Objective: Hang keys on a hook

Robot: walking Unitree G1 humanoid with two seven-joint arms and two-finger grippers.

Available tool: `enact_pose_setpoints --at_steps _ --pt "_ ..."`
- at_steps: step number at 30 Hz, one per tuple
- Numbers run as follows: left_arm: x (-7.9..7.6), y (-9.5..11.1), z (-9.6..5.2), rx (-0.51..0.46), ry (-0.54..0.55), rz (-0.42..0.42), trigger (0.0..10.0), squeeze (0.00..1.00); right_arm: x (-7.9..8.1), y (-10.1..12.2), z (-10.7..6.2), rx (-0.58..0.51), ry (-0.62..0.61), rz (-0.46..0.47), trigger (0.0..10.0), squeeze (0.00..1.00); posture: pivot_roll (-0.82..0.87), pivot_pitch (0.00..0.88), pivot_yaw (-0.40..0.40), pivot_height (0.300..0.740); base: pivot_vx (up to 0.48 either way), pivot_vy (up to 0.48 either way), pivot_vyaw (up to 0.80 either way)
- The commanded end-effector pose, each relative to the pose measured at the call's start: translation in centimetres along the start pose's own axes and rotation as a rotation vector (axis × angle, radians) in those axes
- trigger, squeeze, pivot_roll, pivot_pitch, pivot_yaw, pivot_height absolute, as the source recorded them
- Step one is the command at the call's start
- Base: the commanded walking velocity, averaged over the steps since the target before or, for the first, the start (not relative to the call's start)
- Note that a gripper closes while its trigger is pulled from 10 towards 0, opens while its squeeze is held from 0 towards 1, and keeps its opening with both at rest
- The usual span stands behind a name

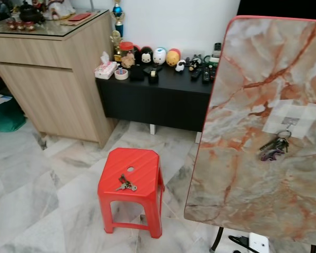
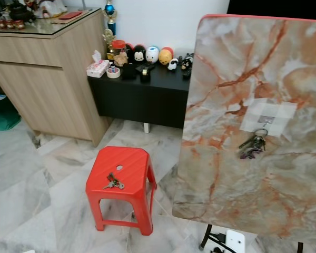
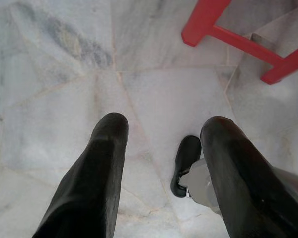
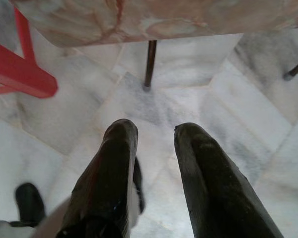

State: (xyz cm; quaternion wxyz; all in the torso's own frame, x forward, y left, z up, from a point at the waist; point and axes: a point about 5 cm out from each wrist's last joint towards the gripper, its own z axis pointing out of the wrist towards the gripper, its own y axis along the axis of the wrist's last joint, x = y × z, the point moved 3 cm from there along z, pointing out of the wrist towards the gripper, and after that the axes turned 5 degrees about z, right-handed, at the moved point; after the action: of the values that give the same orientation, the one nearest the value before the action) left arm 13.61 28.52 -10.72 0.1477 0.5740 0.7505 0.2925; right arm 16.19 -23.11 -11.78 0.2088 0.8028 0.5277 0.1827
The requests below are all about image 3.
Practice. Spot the silver grey robot leg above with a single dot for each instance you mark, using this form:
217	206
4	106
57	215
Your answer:
201	183

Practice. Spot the red plastic stool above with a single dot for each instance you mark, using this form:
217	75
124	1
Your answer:
243	42

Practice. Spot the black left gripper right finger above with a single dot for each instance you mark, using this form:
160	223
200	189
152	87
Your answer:
243	188

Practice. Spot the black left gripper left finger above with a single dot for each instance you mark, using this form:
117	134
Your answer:
94	178

